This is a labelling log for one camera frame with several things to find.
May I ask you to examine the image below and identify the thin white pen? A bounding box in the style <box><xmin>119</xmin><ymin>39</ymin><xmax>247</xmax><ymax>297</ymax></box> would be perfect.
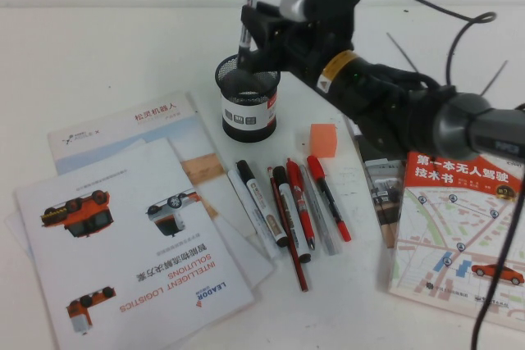
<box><xmin>226</xmin><ymin>168</ymin><xmax>283</xmax><ymax>268</ymax></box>

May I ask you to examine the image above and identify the red gel pen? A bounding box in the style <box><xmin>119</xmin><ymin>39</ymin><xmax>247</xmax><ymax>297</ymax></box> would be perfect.
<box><xmin>285</xmin><ymin>157</ymin><xmax>317</xmax><ymax>252</ymax></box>

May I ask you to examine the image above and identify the white marker with brown print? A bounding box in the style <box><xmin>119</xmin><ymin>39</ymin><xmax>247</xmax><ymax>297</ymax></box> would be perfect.
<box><xmin>272</xmin><ymin>166</ymin><xmax>313</xmax><ymax>264</ymax></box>

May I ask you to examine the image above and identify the AgileX brochure with room photo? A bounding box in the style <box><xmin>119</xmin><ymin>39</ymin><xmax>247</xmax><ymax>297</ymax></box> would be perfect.
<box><xmin>344</xmin><ymin>116</ymin><xmax>408</xmax><ymax>249</ymax></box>

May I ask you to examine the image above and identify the grey cable tie tail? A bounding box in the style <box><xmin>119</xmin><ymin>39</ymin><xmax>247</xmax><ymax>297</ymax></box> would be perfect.
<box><xmin>386</xmin><ymin>31</ymin><xmax>420</xmax><ymax>75</ymax></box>
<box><xmin>481</xmin><ymin>60</ymin><xmax>509</xmax><ymax>98</ymax></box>

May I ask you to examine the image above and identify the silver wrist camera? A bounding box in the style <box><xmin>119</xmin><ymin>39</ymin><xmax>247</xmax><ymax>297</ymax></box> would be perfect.
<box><xmin>278</xmin><ymin>0</ymin><xmax>367</xmax><ymax>25</ymax></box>

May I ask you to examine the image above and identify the white marker with gold label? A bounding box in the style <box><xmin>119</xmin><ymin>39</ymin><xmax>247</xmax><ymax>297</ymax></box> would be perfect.
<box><xmin>235</xmin><ymin>160</ymin><xmax>289</xmax><ymax>248</ymax></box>

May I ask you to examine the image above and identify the black mesh pen holder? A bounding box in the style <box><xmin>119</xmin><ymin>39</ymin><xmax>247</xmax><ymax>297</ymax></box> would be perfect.
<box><xmin>213</xmin><ymin>56</ymin><xmax>282</xmax><ymax>144</ymax></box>

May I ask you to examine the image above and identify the black pen with red cap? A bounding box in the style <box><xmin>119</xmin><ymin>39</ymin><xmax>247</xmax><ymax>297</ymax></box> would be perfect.
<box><xmin>305</xmin><ymin>155</ymin><xmax>352</xmax><ymax>243</ymax></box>

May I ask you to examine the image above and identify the red pencil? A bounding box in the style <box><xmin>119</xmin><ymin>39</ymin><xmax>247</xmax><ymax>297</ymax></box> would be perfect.
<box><xmin>265</xmin><ymin>166</ymin><xmax>309</xmax><ymax>293</ymax></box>

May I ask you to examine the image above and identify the grey translucent pen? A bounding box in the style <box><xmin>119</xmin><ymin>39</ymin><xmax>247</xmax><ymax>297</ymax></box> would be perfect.
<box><xmin>298</xmin><ymin>164</ymin><xmax>340</xmax><ymax>256</ymax></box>

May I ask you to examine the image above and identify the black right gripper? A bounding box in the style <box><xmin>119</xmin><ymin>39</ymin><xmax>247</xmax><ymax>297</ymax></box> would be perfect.
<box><xmin>237</xmin><ymin>0</ymin><xmax>358</xmax><ymax>87</ymax></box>

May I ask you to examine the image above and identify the black camera cable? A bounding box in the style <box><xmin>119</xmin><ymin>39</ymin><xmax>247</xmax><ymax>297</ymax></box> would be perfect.
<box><xmin>363</xmin><ymin>0</ymin><xmax>525</xmax><ymax>350</ymax></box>

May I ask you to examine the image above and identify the red driverless car book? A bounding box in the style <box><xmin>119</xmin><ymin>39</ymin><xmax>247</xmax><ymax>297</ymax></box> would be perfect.
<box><xmin>387</xmin><ymin>151</ymin><xmax>525</xmax><ymax>333</ymax></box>

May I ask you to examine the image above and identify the white LEADOR logistics brochure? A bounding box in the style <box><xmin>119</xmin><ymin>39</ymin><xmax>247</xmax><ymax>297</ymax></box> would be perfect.
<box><xmin>14</xmin><ymin>138</ymin><xmax>255</xmax><ymax>350</ymax></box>

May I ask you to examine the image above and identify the AgileX brochure with wood photo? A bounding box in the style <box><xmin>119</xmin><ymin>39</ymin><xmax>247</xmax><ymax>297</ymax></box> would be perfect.
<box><xmin>47</xmin><ymin>93</ymin><xmax>275</xmax><ymax>289</ymax></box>

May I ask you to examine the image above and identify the orange foam cube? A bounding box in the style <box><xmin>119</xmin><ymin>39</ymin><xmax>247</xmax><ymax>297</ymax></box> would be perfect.
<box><xmin>309</xmin><ymin>123</ymin><xmax>338</xmax><ymax>159</ymax></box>

